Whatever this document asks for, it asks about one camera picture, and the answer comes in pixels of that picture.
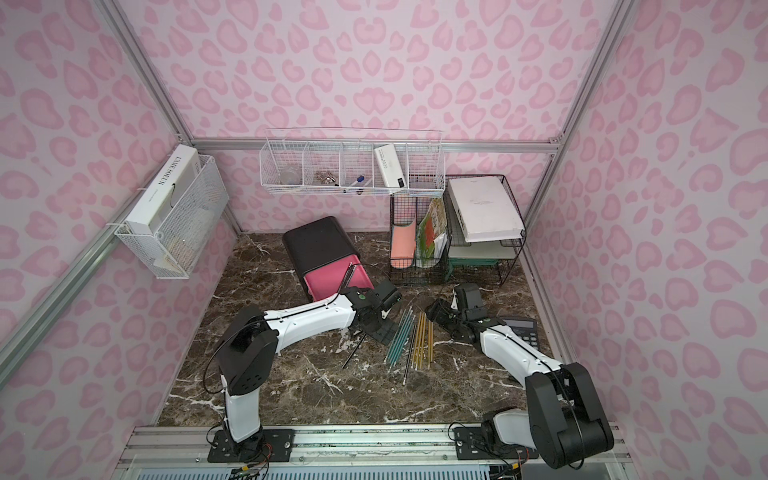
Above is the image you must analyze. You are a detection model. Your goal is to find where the pink top drawer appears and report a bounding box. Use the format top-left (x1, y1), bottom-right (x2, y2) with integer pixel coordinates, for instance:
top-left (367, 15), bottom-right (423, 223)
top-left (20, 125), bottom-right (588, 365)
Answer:
top-left (303, 260), bottom-right (374, 301)

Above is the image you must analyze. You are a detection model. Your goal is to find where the white paper stack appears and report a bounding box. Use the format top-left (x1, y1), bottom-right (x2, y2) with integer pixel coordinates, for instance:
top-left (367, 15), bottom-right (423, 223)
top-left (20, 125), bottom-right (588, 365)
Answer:
top-left (448, 176), bottom-right (525, 243)

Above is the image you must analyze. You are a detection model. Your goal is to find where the blue white marker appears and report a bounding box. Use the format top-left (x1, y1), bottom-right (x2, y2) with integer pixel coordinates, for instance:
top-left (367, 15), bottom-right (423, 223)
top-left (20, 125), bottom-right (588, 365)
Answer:
top-left (349, 175), bottom-right (365, 188)

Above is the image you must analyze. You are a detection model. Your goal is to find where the white wire wall basket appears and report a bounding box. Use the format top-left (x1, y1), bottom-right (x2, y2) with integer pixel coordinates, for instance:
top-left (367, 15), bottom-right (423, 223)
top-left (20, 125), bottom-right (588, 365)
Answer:
top-left (259, 127), bottom-right (446, 196)

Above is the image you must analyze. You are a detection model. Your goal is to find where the green red booklet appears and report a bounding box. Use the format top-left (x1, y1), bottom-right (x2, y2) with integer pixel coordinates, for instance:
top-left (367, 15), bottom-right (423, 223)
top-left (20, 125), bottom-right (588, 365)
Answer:
top-left (415, 198), bottom-right (449, 269)

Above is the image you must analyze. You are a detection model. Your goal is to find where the black wire file rack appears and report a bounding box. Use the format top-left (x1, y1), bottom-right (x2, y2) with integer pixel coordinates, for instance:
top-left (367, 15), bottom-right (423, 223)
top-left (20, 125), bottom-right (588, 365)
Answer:
top-left (388, 178), bottom-right (452, 286)

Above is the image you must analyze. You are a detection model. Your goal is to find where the black wire paper tray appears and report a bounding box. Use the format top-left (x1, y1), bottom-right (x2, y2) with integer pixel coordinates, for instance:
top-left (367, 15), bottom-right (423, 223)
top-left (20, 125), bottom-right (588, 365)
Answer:
top-left (444, 174), bottom-right (527, 285)

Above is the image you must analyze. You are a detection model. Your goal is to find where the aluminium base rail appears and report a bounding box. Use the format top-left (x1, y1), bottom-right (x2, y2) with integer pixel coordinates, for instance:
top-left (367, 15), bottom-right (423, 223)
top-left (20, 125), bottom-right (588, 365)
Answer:
top-left (111, 424), bottom-right (639, 479)

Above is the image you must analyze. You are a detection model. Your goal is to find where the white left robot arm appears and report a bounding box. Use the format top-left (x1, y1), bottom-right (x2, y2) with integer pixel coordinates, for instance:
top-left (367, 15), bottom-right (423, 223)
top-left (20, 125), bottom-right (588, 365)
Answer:
top-left (207, 281), bottom-right (401, 464)

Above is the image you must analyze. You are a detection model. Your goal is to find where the black pink drawer cabinet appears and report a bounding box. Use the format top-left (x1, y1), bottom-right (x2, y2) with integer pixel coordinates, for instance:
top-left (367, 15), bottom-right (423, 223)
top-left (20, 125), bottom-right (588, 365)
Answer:
top-left (282, 216), bottom-right (364, 301)

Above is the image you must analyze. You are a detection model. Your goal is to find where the pink folder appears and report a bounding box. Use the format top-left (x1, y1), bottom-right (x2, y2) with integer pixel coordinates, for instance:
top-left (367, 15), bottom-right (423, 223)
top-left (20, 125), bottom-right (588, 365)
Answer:
top-left (390, 221), bottom-right (416, 269)

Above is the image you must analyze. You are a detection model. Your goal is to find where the white book in side basket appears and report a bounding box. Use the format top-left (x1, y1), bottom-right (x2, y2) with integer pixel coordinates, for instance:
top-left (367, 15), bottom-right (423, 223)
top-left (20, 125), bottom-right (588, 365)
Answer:
top-left (125, 145), bottom-right (202, 235)

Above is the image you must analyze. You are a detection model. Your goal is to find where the black calculator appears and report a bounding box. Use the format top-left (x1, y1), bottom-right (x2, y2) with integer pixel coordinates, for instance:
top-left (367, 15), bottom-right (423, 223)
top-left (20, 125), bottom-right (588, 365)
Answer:
top-left (500, 316), bottom-right (540, 350)

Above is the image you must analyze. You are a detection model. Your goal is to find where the white box in basket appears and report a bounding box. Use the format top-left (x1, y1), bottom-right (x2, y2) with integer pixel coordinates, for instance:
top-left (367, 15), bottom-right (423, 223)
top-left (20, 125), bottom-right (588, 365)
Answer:
top-left (373, 144), bottom-right (406, 192)

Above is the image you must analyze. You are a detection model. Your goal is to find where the white side wire basket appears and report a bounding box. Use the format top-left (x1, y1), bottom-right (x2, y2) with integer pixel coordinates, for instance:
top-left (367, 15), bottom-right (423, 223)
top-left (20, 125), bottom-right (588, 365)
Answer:
top-left (115, 155), bottom-right (229, 280)

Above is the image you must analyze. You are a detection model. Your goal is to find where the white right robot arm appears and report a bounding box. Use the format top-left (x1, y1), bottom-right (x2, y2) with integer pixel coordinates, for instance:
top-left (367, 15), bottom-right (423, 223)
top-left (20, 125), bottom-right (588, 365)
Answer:
top-left (426, 283), bottom-right (615, 469)

